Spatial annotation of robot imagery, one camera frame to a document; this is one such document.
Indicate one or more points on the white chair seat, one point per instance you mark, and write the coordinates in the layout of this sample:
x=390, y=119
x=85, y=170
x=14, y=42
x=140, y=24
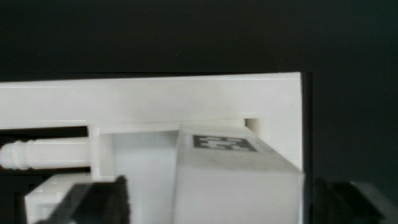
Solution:
x=92, y=129

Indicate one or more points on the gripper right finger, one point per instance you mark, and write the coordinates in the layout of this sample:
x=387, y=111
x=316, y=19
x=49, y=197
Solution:
x=351, y=203

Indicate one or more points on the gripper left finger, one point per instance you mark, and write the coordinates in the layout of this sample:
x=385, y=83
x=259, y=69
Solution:
x=95, y=204

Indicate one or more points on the white chair leg block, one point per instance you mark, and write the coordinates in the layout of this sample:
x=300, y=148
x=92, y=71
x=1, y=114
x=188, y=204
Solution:
x=239, y=183

